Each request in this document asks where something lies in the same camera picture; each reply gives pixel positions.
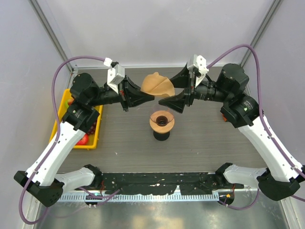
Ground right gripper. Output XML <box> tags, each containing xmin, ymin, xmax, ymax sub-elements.
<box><xmin>159</xmin><ymin>62</ymin><xmax>231</xmax><ymax>113</ymax></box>

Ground brown paper coffee filter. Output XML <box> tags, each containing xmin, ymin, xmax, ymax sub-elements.
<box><xmin>141</xmin><ymin>72</ymin><xmax>175</xmax><ymax>98</ymax></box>

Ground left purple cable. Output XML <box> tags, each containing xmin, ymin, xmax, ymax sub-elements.
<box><xmin>19</xmin><ymin>56</ymin><xmax>123</xmax><ymax>225</ymax></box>

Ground red apple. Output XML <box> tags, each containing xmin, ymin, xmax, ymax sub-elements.
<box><xmin>76</xmin><ymin>134</ymin><xmax>89</xmax><ymax>146</ymax></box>

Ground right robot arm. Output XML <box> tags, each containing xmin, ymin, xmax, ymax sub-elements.
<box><xmin>159</xmin><ymin>63</ymin><xmax>305</xmax><ymax>201</ymax></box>

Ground purple cable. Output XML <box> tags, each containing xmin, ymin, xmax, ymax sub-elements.
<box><xmin>19</xmin><ymin>56</ymin><xmax>123</xmax><ymax>225</ymax></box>
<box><xmin>206</xmin><ymin>44</ymin><xmax>305</xmax><ymax>210</ymax></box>

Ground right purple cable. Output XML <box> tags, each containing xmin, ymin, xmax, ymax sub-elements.
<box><xmin>206</xmin><ymin>44</ymin><xmax>305</xmax><ymax>210</ymax></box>

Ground pink glass dripper cone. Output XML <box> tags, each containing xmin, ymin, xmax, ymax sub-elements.
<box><xmin>150</xmin><ymin>109</ymin><xmax>174</xmax><ymax>127</ymax></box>

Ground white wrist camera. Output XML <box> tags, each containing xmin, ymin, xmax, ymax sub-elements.
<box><xmin>103</xmin><ymin>57</ymin><xmax>125</xmax><ymax>94</ymax></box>
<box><xmin>186</xmin><ymin>54</ymin><xmax>209</xmax><ymax>88</ymax></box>

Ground dark red coffee server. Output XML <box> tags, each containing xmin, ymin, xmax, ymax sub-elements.
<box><xmin>151</xmin><ymin>120</ymin><xmax>172</xmax><ymax>141</ymax></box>

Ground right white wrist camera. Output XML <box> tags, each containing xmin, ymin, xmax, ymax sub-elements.
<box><xmin>186</xmin><ymin>54</ymin><xmax>209</xmax><ymax>88</ymax></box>

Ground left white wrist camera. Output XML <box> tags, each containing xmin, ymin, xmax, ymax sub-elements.
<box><xmin>103</xmin><ymin>57</ymin><xmax>125</xmax><ymax>94</ymax></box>

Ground yellow plastic tray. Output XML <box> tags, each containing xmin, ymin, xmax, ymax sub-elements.
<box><xmin>49</xmin><ymin>88</ymin><xmax>104</xmax><ymax>150</ymax></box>

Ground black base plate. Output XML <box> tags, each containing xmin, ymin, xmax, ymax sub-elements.
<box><xmin>83</xmin><ymin>172</ymin><xmax>244</xmax><ymax>196</ymax></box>

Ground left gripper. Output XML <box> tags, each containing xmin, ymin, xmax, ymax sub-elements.
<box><xmin>89</xmin><ymin>74</ymin><xmax>154</xmax><ymax>111</ymax></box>

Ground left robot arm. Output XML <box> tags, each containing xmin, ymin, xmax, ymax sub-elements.
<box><xmin>14</xmin><ymin>73</ymin><xmax>154</xmax><ymax>207</ymax></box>

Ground purple grape bunch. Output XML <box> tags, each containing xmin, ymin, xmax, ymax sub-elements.
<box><xmin>87</xmin><ymin>121</ymin><xmax>97</xmax><ymax>135</ymax></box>

